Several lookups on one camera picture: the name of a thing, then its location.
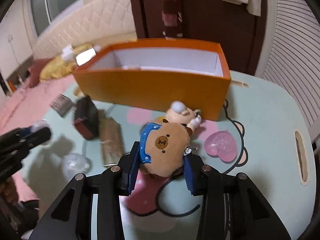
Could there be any maroon pink striped scarf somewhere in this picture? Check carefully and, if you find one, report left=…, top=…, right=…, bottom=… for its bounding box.
left=161, top=0, right=183, bottom=39

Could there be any white louvered closet door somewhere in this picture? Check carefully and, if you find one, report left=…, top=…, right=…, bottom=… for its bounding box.
left=255, top=0, right=319, bottom=141

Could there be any dark red pillow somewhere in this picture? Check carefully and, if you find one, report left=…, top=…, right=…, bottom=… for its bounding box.
left=28, top=58, right=53, bottom=88

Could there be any dark brown wooden door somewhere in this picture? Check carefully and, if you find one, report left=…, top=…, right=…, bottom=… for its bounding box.
left=131, top=0, right=267, bottom=75

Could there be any pink translucent heart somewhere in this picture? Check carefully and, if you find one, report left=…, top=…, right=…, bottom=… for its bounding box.
left=204, top=130, right=238, bottom=163

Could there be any white charger adapter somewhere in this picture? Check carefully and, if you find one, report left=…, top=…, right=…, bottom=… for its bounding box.
left=61, top=44, right=74, bottom=61

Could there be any black small box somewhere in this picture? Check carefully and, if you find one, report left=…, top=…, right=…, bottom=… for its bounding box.
left=73, top=95, right=99, bottom=140

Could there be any orange cardboard box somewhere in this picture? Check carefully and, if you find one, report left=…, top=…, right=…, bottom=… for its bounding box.
left=73, top=38, right=231, bottom=120

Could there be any pink bed quilt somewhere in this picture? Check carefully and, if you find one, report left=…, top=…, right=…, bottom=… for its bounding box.
left=1, top=75, right=76, bottom=205

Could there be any playing card deck box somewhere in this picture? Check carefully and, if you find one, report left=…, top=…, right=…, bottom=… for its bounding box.
left=50, top=94, right=74, bottom=118

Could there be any cream tufted headboard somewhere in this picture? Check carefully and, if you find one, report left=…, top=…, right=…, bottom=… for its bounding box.
left=32, top=0, right=137, bottom=59

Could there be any yellow pillow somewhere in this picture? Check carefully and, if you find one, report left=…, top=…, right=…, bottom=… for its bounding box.
left=40, top=43, right=94, bottom=82

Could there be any clear round ball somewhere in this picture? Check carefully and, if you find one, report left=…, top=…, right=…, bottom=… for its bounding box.
left=61, top=153, right=90, bottom=180

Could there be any pig figure keychain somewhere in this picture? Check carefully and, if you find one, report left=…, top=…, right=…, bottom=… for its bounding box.
left=165, top=101, right=202, bottom=132

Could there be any brown bear plush keychain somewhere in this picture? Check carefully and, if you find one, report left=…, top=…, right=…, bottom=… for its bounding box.
left=139, top=119, right=193, bottom=178

